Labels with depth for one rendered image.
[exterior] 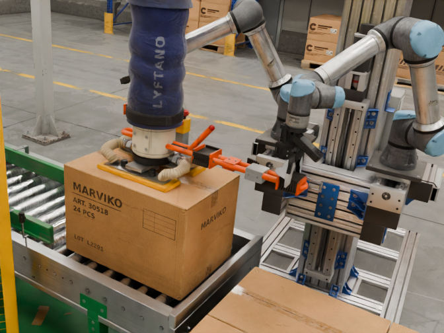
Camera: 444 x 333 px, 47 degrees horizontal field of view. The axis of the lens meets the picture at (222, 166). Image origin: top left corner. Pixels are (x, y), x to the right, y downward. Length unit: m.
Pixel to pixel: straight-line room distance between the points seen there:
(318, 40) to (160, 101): 7.35
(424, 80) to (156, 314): 1.27
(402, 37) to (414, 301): 1.84
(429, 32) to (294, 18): 8.76
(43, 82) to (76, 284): 3.04
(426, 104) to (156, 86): 0.98
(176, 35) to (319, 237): 1.24
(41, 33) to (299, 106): 3.47
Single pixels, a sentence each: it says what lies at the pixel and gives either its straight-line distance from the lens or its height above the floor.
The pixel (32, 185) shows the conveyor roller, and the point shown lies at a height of 0.53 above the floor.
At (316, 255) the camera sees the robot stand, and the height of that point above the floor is 0.45.
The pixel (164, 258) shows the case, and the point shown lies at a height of 0.71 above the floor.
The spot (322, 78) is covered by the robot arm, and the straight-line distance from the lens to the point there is 1.86.
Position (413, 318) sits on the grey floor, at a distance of 3.19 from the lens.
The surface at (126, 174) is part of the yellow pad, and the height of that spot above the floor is 0.97.
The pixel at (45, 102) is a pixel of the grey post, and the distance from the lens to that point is 5.00.
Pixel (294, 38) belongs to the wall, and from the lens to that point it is 10.47.
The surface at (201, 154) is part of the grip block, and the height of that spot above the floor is 1.10.
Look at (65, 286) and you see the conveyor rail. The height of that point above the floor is 0.49.
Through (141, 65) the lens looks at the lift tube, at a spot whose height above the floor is 1.39.
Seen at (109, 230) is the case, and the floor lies 0.73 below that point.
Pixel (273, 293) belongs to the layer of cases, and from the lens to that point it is 2.15.
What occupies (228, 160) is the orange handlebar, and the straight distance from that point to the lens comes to 1.89.
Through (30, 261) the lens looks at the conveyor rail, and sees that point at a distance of 2.34.
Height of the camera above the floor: 1.81
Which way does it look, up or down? 23 degrees down
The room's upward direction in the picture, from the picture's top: 6 degrees clockwise
